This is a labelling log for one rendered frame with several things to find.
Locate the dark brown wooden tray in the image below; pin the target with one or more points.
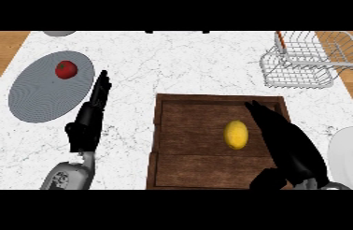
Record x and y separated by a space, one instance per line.
202 165

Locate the grey round placemat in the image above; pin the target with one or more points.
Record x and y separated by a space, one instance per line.
46 90

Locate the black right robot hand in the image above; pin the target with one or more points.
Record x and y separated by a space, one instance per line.
294 146

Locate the black appliance foot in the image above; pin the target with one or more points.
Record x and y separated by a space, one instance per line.
205 31
149 31

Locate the grey round bowl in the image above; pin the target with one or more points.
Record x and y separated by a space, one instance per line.
57 33

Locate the yellow lemon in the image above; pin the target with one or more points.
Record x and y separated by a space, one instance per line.
236 134

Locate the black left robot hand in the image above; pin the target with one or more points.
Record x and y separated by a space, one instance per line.
86 121

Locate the white round plate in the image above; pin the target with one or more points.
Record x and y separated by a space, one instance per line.
341 159

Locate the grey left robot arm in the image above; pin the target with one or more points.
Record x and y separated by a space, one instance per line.
68 174

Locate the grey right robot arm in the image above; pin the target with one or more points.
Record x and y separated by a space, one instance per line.
319 185

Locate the red tomato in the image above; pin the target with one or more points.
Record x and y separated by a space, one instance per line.
65 69

